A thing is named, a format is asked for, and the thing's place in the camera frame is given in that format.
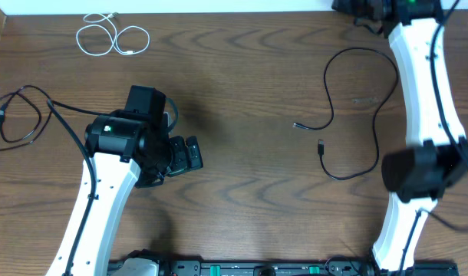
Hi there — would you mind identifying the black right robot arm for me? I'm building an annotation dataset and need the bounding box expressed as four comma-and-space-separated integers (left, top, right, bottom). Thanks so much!
332, 1, 468, 275

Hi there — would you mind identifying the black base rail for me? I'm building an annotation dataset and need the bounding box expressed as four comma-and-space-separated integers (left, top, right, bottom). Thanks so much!
107, 248, 460, 276

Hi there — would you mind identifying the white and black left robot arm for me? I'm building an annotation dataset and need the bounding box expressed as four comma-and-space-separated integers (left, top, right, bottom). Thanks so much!
48, 85, 203, 275

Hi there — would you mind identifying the black USB cable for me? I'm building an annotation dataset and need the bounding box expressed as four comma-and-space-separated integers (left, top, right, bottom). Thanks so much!
292, 47, 400, 182
0, 84, 54, 152

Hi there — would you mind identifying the white USB cable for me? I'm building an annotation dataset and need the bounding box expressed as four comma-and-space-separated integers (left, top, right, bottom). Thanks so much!
75, 11, 151, 58

